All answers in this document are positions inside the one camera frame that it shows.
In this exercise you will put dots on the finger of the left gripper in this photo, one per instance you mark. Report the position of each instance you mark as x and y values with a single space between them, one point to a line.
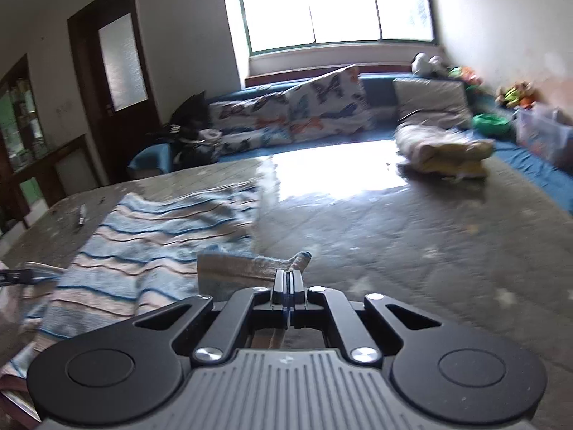
16 277

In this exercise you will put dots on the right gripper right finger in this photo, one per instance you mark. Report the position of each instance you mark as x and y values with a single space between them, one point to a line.
329 311

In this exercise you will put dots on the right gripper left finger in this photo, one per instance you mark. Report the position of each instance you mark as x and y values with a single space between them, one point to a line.
246 311

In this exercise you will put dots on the striped blue beige garment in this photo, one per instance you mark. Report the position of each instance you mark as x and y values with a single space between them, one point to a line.
143 256

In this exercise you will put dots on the black clear pen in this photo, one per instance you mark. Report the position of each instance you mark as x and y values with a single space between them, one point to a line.
82 215

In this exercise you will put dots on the dark wooden display cabinet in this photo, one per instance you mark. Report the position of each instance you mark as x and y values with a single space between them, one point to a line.
28 164

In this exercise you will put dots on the grey quilted star mat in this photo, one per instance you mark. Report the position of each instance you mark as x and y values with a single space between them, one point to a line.
495 254

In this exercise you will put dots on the blue chair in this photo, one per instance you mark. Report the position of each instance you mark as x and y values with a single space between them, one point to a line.
152 161

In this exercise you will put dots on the butterfly print pillow left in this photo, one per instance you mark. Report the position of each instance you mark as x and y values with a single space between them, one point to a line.
251 124

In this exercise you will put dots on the butterfly print pillow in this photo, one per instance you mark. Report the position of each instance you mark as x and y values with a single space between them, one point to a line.
329 105
251 124

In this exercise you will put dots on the folded beige yellow cloth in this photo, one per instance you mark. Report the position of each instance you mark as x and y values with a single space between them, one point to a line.
450 153

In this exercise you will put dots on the butterfly print pillow right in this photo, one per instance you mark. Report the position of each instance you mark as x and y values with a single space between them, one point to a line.
329 105

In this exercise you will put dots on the grey white cushion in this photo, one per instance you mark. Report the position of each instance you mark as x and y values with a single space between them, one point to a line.
432 102

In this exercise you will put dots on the green plastic basin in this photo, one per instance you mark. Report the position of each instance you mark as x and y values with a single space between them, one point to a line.
491 125

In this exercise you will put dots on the white black plush toy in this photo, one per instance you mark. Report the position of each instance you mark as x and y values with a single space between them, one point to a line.
429 66

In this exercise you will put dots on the dark wooden door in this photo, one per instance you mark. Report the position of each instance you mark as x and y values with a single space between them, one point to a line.
114 83

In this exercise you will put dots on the clear plastic storage box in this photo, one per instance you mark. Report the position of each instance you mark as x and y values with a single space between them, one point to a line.
547 132

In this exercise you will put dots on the colourful plush toys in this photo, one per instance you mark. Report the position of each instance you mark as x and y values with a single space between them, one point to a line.
521 94

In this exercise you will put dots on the window with green frame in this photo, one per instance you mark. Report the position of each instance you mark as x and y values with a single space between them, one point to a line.
276 25

